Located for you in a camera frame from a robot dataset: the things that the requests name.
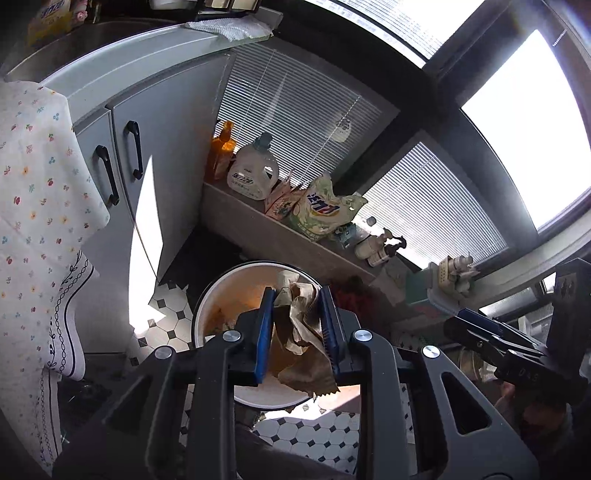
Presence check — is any yellow dish soap bottle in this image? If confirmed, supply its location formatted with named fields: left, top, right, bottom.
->
left=28, top=0, right=75, bottom=44

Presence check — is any teal box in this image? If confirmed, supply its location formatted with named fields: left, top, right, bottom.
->
left=404, top=270, right=444, bottom=319

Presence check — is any grey cabinet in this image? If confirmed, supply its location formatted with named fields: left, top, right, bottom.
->
left=4, top=23, right=236, bottom=356

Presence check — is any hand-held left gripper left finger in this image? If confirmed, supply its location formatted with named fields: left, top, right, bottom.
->
left=53, top=286, right=278, bottom=480

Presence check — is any large window blind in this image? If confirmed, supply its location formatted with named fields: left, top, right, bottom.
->
left=217, top=48, right=386, bottom=204

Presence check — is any person's right hand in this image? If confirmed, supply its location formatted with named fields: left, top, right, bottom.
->
left=499, top=381, right=573, bottom=444

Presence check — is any round white blind ornament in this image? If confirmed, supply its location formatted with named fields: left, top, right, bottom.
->
left=333, top=117, right=355, bottom=144

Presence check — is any floral white tablecloth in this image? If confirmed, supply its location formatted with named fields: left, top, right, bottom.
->
left=0, top=80, right=112, bottom=476

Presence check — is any pink printed packet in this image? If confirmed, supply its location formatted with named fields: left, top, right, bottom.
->
left=264, top=171, right=305, bottom=227

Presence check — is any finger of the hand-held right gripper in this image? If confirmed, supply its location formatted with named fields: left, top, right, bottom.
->
left=457, top=308, right=546, bottom=356
left=443, top=316, right=513, bottom=365

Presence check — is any black dish rack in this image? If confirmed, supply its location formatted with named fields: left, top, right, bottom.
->
left=191, top=0, right=266, bottom=19

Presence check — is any white detergent jug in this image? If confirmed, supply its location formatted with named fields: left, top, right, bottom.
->
left=227, top=132, right=279, bottom=200

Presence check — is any brown paper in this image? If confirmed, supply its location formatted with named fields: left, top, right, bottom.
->
left=270, top=270, right=340, bottom=398

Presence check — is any white pump bottle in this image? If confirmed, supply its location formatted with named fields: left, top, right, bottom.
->
left=353, top=227, right=393, bottom=266
left=365, top=235, right=408, bottom=269

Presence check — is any white trash bin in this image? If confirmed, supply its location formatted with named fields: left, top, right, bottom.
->
left=191, top=261, right=365, bottom=411

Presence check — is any green laundry powder bag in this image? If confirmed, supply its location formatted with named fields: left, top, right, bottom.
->
left=288, top=173, right=369, bottom=243

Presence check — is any dark red mesh bag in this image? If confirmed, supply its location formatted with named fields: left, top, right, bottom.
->
left=330, top=276, right=386, bottom=319

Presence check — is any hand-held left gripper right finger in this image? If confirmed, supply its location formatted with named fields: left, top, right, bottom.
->
left=318, top=285, right=543, bottom=480

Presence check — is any metal can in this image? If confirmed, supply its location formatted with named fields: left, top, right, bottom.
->
left=457, top=346, right=497, bottom=384

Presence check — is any narrow window blind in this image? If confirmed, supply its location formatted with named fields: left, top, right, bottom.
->
left=358, top=141, right=520, bottom=271

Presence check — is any white dish cloth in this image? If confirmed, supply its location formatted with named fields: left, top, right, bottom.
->
left=185, top=17, right=273, bottom=42

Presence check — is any steel sink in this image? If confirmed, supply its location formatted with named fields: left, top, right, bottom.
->
left=0, top=18, right=185, bottom=81

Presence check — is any black cabinet handle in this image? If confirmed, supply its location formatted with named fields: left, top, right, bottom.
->
left=95, top=144, right=121, bottom=207
left=124, top=121, right=145, bottom=181

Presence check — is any orange spray bottle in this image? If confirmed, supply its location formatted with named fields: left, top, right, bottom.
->
left=206, top=121, right=236, bottom=183

